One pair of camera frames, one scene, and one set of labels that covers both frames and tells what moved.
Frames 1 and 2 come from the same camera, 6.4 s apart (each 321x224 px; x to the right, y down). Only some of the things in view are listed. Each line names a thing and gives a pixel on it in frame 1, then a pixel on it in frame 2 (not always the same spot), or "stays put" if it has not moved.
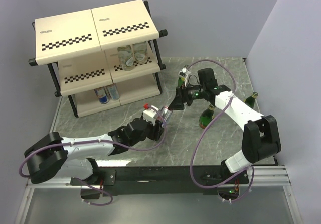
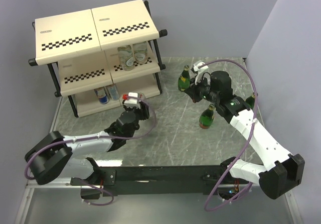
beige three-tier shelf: [102, 58] stays put
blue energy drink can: [166, 114] -> [141, 95]
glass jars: [126, 57] stays put
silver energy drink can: [113, 92] stays put
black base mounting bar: [158, 180] stays put
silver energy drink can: [102, 95] stays put
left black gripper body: [151, 132] -> [141, 114]
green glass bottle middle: [206, 116] stays put
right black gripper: [181, 97] -> [190, 91]
